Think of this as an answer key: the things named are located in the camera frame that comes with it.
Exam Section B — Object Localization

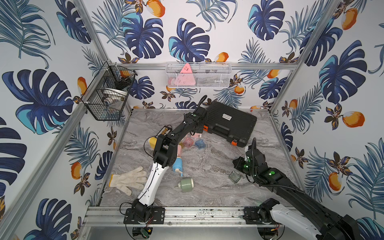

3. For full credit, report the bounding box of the blue transparent tray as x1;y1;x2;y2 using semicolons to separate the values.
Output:
195;139;206;150

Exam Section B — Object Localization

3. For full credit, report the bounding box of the black plastic tool case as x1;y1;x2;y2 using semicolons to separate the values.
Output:
203;101;257;148

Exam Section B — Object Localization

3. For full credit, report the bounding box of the black wire basket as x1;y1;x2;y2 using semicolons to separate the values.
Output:
81;62;138;121

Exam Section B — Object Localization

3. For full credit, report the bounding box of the black yellow small box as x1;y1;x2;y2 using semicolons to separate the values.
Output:
156;125;173;138

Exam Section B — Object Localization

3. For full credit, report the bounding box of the yellow pencil sharpener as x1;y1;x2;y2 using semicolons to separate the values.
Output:
148;137;157;150

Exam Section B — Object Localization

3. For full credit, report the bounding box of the green transparent tray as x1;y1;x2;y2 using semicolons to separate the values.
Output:
229;171;242;184

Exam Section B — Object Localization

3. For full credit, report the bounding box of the blue pencil sharpener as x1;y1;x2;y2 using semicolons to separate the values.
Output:
172;157;184;177

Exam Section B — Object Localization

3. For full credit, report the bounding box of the white wire mesh basket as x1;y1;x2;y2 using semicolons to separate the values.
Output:
165;62;232;89

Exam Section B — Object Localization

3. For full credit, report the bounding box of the pink triangular object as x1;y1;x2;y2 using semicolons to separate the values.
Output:
174;63;197;87

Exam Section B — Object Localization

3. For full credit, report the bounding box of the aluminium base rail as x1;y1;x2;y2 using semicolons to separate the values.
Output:
83;207;283;228

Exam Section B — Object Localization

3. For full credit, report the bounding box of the green pencil sharpener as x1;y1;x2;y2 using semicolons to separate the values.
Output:
175;178;195;193

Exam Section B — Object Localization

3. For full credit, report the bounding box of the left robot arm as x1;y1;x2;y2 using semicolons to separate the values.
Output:
132;107;208;220

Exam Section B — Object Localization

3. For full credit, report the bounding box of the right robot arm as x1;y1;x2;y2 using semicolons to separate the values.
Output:
233;140;362;240

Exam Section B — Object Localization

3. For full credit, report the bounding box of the white work glove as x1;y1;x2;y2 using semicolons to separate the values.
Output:
108;166;147;196

